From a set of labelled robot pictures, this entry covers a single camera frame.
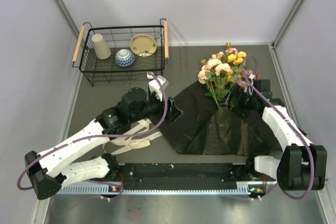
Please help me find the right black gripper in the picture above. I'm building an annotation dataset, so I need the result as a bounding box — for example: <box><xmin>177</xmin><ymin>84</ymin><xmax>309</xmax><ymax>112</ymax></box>
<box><xmin>217</xmin><ymin>84</ymin><xmax>258</xmax><ymax>119</ymax></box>

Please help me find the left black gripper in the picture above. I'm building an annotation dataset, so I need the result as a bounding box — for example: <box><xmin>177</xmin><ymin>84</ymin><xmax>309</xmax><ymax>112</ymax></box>
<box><xmin>130</xmin><ymin>90</ymin><xmax>183</xmax><ymax>125</ymax></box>

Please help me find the black wrapping paper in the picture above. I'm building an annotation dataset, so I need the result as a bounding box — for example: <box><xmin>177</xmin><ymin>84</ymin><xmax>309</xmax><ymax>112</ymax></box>
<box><xmin>159</xmin><ymin>82</ymin><xmax>281</xmax><ymax>156</ymax></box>

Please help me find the cream ribbon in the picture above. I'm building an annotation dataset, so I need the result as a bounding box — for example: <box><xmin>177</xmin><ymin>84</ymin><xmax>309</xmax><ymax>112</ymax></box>
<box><xmin>102</xmin><ymin>119</ymin><xmax>163</xmax><ymax>156</ymax></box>

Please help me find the flower bouquet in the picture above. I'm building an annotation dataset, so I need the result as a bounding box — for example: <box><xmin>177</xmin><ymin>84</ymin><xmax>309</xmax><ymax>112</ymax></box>
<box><xmin>198</xmin><ymin>42</ymin><xmax>256</xmax><ymax>107</ymax></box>

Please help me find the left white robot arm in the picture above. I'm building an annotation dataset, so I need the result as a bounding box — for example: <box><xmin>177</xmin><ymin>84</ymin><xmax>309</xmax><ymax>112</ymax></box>
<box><xmin>24</xmin><ymin>88</ymin><xmax>183</xmax><ymax>200</ymax></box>

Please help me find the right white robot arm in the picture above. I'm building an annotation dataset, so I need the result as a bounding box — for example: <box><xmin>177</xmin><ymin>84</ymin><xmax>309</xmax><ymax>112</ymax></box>
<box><xmin>227</xmin><ymin>80</ymin><xmax>327</xmax><ymax>191</ymax></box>

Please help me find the blue white ceramic bowl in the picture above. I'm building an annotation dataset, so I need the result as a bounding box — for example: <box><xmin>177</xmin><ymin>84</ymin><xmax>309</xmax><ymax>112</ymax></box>
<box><xmin>115</xmin><ymin>49</ymin><xmax>135</xmax><ymax>68</ymax></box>

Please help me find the yellow gold plate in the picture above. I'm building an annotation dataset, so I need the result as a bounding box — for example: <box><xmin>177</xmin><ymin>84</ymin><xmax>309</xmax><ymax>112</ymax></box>
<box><xmin>130</xmin><ymin>34</ymin><xmax>157</xmax><ymax>57</ymax></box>

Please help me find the beige paper cup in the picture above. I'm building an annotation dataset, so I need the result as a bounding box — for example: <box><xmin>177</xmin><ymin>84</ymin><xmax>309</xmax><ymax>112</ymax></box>
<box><xmin>92</xmin><ymin>34</ymin><xmax>111</xmax><ymax>60</ymax></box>

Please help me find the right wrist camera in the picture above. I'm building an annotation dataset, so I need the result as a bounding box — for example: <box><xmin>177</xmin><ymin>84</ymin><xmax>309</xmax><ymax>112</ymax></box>
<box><xmin>248</xmin><ymin>74</ymin><xmax>260</xmax><ymax>80</ymax></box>

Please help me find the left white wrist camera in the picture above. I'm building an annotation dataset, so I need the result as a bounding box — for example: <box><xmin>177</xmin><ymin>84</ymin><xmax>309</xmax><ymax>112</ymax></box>
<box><xmin>147</xmin><ymin>72</ymin><xmax>169</xmax><ymax>101</ymax></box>

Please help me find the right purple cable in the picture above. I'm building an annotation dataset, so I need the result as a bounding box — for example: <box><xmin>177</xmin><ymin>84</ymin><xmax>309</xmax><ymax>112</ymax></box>
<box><xmin>241</xmin><ymin>55</ymin><xmax>316</xmax><ymax>199</ymax></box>

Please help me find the purple cable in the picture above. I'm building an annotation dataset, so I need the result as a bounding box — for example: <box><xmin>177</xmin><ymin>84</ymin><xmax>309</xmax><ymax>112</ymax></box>
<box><xmin>241</xmin><ymin>55</ymin><xmax>316</xmax><ymax>199</ymax></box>
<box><xmin>17</xmin><ymin>72</ymin><xmax>169</xmax><ymax>190</ymax></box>

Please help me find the black wire basket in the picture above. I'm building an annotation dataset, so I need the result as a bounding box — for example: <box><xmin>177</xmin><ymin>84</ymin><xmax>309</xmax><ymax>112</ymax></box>
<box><xmin>72</xmin><ymin>18</ymin><xmax>169</xmax><ymax>86</ymax></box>

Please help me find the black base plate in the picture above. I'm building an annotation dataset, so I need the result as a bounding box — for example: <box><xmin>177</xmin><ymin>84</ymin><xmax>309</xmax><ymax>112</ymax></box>
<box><xmin>88</xmin><ymin>162</ymin><xmax>266</xmax><ymax>184</ymax></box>

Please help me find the grey cable duct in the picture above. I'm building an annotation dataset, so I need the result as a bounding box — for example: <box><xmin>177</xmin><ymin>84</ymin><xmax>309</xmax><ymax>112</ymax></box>
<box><xmin>57</xmin><ymin>183</ymin><xmax>266</xmax><ymax>196</ymax></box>

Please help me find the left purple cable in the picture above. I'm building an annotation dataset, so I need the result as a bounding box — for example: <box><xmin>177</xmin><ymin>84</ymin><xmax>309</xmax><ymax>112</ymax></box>
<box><xmin>17</xmin><ymin>72</ymin><xmax>169</xmax><ymax>190</ymax></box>

